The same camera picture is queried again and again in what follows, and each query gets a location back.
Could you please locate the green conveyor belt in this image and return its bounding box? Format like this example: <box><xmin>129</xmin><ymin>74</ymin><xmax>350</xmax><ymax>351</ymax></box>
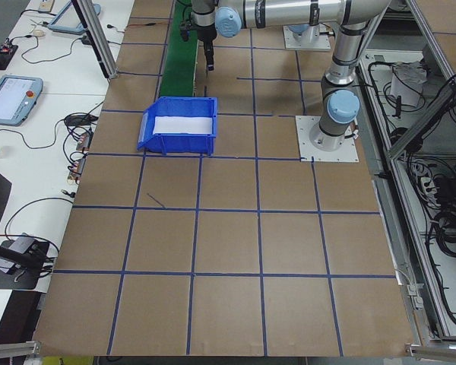
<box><xmin>158</xmin><ymin>0</ymin><xmax>200</xmax><ymax>99</ymax></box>

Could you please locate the blue plastic storage bin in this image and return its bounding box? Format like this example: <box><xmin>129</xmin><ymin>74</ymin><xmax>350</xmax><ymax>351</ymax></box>
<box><xmin>136</xmin><ymin>96</ymin><xmax>219</xmax><ymax>157</ymax></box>

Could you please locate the light blue teach pendant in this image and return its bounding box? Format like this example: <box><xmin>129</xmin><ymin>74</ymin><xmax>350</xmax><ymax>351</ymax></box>
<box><xmin>47</xmin><ymin>0</ymin><xmax>103</xmax><ymax>36</ymax></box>
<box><xmin>0</xmin><ymin>75</ymin><xmax>45</xmax><ymax>128</ymax></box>

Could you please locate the white plastic bag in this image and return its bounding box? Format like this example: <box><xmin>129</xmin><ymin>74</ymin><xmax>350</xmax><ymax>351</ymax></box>
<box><xmin>390</xmin><ymin>62</ymin><xmax>429</xmax><ymax>107</ymax></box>

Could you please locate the black box with red button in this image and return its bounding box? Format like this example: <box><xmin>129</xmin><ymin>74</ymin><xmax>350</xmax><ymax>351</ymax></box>
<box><xmin>0</xmin><ymin>43</ymin><xmax>19</xmax><ymax>71</ymax></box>

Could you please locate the small grey box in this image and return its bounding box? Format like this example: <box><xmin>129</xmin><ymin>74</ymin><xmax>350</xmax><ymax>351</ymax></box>
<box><xmin>13</xmin><ymin>234</ymin><xmax>37</xmax><ymax>254</ymax></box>

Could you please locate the black power brick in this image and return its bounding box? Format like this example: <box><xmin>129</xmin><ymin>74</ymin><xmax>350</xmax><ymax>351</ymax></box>
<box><xmin>435</xmin><ymin>176</ymin><xmax>456</xmax><ymax>199</ymax></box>

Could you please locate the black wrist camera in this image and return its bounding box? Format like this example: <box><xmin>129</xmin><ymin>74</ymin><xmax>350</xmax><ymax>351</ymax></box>
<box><xmin>179</xmin><ymin>21</ymin><xmax>195</xmax><ymax>42</ymax></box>

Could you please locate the aluminium profile post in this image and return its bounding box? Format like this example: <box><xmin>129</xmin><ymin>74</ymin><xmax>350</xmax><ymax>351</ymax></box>
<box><xmin>71</xmin><ymin>0</ymin><xmax>120</xmax><ymax>80</ymax></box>

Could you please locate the white square base plate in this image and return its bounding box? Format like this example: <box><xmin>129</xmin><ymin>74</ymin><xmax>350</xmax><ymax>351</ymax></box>
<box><xmin>283</xmin><ymin>24</ymin><xmax>333</xmax><ymax>52</ymax></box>
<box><xmin>295</xmin><ymin>115</ymin><xmax>360</xmax><ymax>164</ymax></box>

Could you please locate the small circuit board with wires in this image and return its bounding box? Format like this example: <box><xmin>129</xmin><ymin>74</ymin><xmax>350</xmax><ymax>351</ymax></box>
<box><xmin>75</xmin><ymin>131</ymin><xmax>94</xmax><ymax>153</ymax></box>
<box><xmin>67</xmin><ymin>157</ymin><xmax>85</xmax><ymax>182</ymax></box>

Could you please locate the black cable coil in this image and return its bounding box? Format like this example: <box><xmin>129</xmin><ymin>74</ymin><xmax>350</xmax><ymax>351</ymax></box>
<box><xmin>427</xmin><ymin>211</ymin><xmax>456</xmax><ymax>260</ymax></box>
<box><xmin>388</xmin><ymin>127</ymin><xmax>410</xmax><ymax>148</ymax></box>

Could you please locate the metal bar frame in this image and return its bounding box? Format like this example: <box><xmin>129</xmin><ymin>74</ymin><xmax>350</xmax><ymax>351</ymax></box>
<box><xmin>359</xmin><ymin>0</ymin><xmax>456</xmax><ymax>343</ymax></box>

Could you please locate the black camera stand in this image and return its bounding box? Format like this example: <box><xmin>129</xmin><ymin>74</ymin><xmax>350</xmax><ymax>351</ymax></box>
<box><xmin>0</xmin><ymin>234</ymin><xmax>51</xmax><ymax>292</ymax></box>

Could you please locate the grey metal bracket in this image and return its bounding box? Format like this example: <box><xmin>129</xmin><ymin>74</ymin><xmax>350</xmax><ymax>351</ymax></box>
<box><xmin>402</xmin><ymin>283</ymin><xmax>423</xmax><ymax>311</ymax></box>

